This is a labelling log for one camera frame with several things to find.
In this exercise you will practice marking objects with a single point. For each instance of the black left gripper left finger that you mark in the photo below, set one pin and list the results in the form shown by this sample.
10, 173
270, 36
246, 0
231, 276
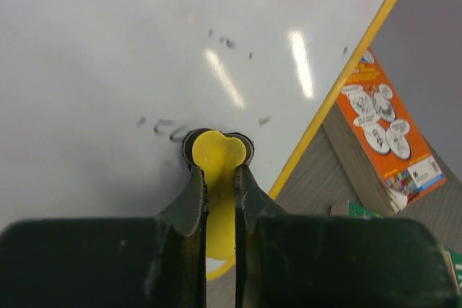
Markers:
155, 261

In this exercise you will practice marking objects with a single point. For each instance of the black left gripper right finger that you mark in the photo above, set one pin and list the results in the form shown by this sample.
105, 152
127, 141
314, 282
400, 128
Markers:
292, 260

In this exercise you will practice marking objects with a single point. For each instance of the yellow round whiteboard eraser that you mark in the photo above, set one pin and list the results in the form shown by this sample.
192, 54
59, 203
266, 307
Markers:
218, 155

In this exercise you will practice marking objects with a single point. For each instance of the yellow-framed whiteboard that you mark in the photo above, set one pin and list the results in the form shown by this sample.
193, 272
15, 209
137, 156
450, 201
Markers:
97, 95

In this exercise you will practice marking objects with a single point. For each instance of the orange comic paperback book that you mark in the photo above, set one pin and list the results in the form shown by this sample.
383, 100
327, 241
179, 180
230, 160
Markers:
384, 155

